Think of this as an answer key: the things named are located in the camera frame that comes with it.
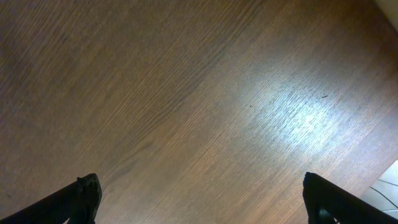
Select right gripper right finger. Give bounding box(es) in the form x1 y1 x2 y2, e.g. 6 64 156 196
302 172 397 224

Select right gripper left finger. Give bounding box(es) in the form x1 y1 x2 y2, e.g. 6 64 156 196
1 174 102 224

